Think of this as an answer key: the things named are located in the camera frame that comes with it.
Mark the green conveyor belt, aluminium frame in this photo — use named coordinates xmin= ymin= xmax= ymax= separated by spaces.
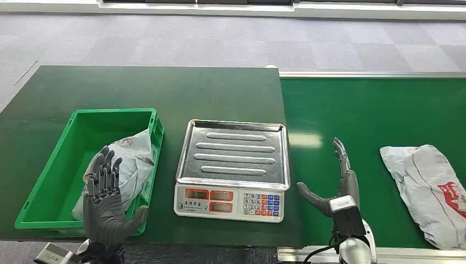
xmin=277 ymin=71 xmax=466 ymax=264

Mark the grey mailer package, plain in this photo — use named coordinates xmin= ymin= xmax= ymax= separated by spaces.
xmin=71 ymin=128 xmax=156 ymax=221

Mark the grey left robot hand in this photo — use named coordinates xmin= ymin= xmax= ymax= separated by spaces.
xmin=82 ymin=146 xmax=150 ymax=249

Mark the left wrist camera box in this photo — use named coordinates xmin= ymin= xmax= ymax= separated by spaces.
xmin=34 ymin=243 xmax=83 ymax=264

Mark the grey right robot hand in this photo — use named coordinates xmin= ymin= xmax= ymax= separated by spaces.
xmin=296 ymin=137 xmax=361 ymax=218

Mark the grey mailer package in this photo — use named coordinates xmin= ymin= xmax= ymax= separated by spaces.
xmin=379 ymin=144 xmax=466 ymax=251
xmin=71 ymin=128 xmax=156 ymax=221

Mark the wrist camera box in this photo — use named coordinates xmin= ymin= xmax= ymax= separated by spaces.
xmin=34 ymin=243 xmax=83 ymax=264
xmin=328 ymin=195 xmax=367 ymax=237

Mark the electronic scale with steel tray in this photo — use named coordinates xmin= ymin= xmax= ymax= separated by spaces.
xmin=173 ymin=119 xmax=291 ymax=224

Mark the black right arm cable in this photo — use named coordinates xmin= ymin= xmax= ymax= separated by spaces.
xmin=302 ymin=236 xmax=347 ymax=264

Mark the green plastic basket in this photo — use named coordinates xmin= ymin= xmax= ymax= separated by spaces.
xmin=14 ymin=108 xmax=165 ymax=238

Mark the white window ledge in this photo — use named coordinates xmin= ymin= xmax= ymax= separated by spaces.
xmin=0 ymin=0 xmax=466 ymax=21

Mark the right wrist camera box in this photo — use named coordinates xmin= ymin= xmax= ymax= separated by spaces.
xmin=328 ymin=195 xmax=367 ymax=237

